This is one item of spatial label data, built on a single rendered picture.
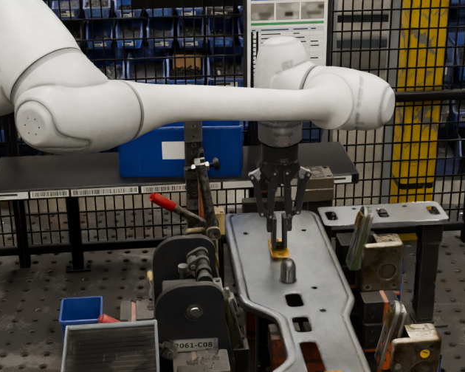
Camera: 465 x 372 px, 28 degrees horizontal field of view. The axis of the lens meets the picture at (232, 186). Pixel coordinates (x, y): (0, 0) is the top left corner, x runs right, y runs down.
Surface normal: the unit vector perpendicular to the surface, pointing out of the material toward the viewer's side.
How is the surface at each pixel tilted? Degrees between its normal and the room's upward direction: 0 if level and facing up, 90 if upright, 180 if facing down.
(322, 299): 0
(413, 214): 0
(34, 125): 86
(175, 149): 90
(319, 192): 89
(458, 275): 0
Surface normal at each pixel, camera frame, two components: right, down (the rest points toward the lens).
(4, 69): -0.47, 0.29
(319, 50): 0.11, 0.40
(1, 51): -0.35, 0.01
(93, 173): -0.01, -0.91
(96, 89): 0.49, -0.69
